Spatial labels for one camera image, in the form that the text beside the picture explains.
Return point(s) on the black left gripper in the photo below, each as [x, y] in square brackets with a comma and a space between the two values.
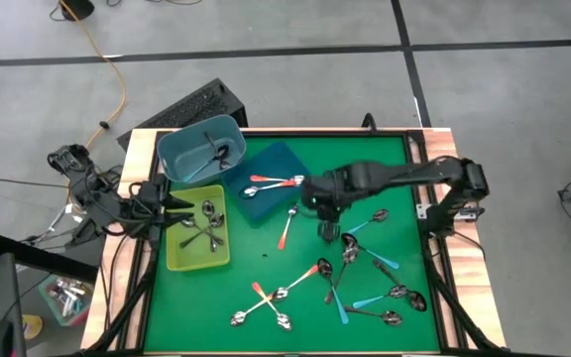
[154, 208]

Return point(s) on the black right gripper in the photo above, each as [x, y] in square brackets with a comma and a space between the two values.
[327, 210]

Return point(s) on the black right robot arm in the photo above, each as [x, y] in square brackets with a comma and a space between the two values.
[414, 171]

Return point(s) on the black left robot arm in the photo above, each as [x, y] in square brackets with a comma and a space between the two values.
[102, 203]

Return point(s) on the translucent yellow-green plastic bin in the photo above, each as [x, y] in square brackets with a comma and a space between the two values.
[196, 260]

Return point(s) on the grey-blue plastic bin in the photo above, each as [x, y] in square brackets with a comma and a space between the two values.
[181, 149]

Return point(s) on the blue shallow plastic bin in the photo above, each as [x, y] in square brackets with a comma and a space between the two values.
[265, 208]

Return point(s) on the wooden table side board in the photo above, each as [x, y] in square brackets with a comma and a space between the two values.
[469, 277]
[144, 136]

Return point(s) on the green table mat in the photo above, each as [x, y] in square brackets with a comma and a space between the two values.
[191, 317]

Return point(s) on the teal basket with items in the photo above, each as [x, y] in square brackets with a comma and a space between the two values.
[65, 297]

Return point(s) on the black floor beam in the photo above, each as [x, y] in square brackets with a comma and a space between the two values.
[42, 258]

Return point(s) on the yellow tape roll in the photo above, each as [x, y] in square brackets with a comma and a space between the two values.
[34, 327]

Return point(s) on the black round floor base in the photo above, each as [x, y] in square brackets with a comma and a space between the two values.
[78, 9]

